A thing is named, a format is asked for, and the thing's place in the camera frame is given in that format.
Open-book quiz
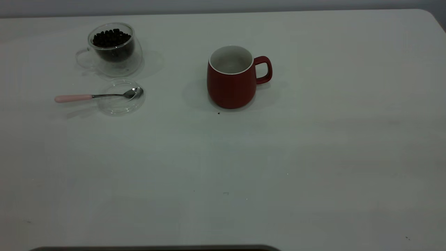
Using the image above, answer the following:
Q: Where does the clear glass lid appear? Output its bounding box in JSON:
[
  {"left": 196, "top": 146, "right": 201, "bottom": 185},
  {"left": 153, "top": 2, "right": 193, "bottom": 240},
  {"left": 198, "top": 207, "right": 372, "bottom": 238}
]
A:
[{"left": 97, "top": 78, "right": 146, "bottom": 116}]

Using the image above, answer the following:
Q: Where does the pink handled metal spoon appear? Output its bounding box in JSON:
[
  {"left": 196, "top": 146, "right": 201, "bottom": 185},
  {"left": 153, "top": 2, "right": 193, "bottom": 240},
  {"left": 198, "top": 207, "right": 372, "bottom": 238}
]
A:
[{"left": 54, "top": 86, "right": 144, "bottom": 104}]

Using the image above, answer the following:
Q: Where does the red ceramic cup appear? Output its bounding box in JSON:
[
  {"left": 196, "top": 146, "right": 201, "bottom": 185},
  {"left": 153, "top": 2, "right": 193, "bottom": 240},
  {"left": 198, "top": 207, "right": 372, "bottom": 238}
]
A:
[{"left": 207, "top": 45, "right": 273, "bottom": 109}]

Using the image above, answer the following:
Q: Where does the glass cup with coffee beans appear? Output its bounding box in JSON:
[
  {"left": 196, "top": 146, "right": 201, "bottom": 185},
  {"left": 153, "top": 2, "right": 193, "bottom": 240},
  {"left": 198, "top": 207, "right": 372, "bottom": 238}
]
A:
[{"left": 75, "top": 22, "right": 143, "bottom": 77}]

